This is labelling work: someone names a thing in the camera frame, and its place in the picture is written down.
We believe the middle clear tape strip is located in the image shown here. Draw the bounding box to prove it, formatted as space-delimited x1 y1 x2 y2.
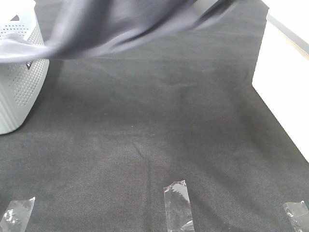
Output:
164 180 195 232

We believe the black table cloth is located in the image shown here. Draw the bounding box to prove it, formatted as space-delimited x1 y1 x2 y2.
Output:
0 0 309 232

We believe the right clear tape strip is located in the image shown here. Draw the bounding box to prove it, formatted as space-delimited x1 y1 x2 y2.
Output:
283 201 309 232

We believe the clear tape strip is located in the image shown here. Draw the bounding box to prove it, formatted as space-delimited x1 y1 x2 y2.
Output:
164 180 195 232
0 197 36 232
283 201 309 232

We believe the grey-blue towel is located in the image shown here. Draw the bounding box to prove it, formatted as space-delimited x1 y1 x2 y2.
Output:
0 0 235 63

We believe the grey perforated laundry basket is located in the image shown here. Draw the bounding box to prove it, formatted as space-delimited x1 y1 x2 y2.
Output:
0 0 49 134

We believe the left clear tape strip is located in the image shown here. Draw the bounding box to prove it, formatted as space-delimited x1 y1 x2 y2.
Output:
0 197 36 232

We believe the white plastic storage box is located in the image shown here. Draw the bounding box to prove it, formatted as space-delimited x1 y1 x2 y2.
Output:
252 0 309 160

